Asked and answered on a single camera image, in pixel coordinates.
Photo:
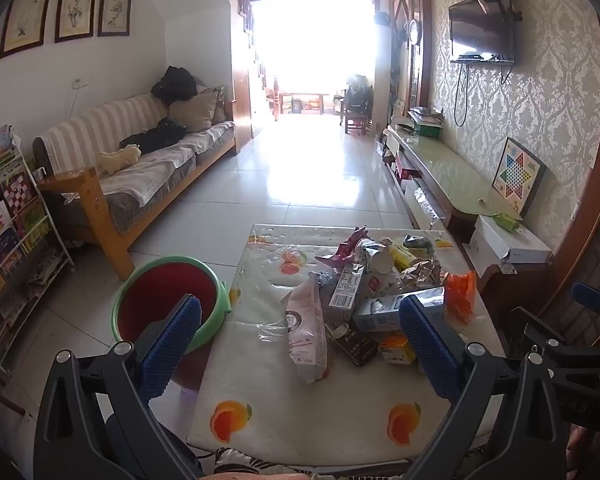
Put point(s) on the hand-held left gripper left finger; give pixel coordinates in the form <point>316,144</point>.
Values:
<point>172,345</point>

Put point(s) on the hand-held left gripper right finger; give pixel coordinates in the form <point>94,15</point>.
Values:
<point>430,350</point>

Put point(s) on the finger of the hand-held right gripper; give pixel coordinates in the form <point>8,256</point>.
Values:
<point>545,335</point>
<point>597,299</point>

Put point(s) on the yellow tea carton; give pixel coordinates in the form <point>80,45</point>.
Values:
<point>396,349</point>

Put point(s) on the red bin with green rim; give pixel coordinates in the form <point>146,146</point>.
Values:
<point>150,300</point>

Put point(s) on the dark brown drink carton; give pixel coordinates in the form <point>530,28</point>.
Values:
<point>354,346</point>

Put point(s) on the silver blue snack wrapper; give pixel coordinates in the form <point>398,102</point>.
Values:
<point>418,243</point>

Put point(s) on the orange snack bag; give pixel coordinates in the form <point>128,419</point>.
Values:
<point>460,297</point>

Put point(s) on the blue white milk carton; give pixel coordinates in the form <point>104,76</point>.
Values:
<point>380,312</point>

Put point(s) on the brown wooden side cabinet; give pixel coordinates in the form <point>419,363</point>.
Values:
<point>500,280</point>

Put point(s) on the crumpled brown wrapper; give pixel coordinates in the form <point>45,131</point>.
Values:
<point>421,272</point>

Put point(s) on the red white packet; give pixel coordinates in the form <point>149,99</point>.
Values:
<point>375,286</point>

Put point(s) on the table with fruit print cover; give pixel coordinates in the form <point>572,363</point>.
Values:
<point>260,360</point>

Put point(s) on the white cardboard box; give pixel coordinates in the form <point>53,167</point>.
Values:
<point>510,246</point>

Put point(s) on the yellow tube package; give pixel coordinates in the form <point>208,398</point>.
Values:
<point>403,256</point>

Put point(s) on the crushed white paper cup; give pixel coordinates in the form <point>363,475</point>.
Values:
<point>377,258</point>

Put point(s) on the white grey drink carton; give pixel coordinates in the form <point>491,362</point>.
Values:
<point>345,287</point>

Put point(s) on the green packet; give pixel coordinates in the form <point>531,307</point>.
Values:
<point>506,221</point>

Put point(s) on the pink white snack bag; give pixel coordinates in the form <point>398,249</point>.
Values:
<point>305,330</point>

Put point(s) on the maroon foil wrapper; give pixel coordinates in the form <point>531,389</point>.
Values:
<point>347,251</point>

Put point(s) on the star checkers board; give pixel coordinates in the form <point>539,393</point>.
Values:
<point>517,176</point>

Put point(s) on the long low television cabinet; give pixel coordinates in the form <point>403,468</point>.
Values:
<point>445,175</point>

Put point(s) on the wooden sofa with striped cover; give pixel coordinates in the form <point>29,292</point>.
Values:
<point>180,152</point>

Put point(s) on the cream plush toy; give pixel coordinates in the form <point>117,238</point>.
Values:
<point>117,158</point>

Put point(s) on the black clothing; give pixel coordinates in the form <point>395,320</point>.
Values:
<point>155,137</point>
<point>175,85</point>

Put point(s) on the rows of children's books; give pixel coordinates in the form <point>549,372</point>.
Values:
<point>5,220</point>

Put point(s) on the beige pillow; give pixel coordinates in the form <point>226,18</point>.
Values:
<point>195,110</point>

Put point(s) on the small wooden chair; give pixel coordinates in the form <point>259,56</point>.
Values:
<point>357,110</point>

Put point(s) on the framed plant picture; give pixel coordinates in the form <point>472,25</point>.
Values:
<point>27,12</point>
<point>76,5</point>
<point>115,4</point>

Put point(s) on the wall-mounted television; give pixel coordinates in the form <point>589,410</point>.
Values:
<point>480,30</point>

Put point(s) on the round wall clock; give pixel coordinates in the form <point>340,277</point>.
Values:
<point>414,31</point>

